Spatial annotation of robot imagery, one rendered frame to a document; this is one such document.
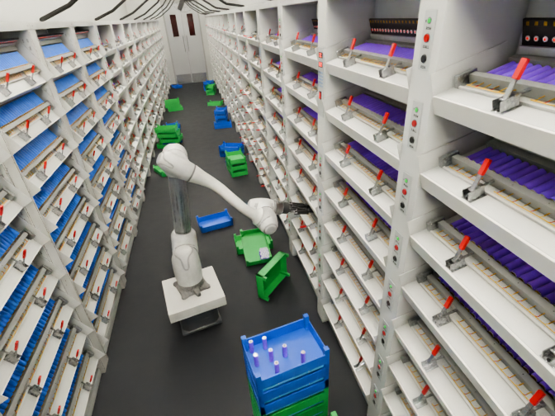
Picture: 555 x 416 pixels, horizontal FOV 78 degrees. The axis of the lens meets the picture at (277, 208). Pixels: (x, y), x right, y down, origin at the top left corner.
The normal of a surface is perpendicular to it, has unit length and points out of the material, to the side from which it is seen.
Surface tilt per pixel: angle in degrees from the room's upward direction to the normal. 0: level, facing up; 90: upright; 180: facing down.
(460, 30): 90
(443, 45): 90
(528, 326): 17
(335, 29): 90
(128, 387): 0
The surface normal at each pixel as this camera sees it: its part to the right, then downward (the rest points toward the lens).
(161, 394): -0.06, -0.87
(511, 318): -0.33, -0.78
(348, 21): 0.23, 0.47
